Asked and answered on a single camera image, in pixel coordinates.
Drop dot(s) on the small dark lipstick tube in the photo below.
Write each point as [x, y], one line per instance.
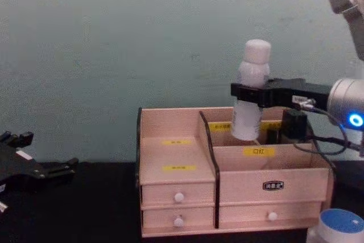
[273, 137]

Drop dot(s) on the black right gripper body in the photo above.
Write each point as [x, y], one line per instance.
[295, 92]

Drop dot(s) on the pink wooden desk organizer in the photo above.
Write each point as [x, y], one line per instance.
[176, 154]

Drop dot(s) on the black table cloth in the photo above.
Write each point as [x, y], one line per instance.
[85, 211]

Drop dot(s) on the small pink drawer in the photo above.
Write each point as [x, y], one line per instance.
[159, 194]
[159, 218]

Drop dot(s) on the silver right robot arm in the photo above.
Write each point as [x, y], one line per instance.
[341, 95]

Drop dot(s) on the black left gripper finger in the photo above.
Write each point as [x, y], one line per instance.
[57, 170]
[20, 139]

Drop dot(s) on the white bottle with blue cap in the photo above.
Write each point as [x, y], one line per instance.
[339, 226]

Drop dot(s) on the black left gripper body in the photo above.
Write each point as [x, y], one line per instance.
[14, 169]

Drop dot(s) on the wide pink drawer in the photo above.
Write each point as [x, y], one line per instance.
[244, 214]

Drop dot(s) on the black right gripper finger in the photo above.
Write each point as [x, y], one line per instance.
[272, 82]
[247, 93]

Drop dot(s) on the black cylindrical jar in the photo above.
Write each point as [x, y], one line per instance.
[295, 125]

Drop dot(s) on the white plastic bottle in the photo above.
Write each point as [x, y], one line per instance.
[252, 63]

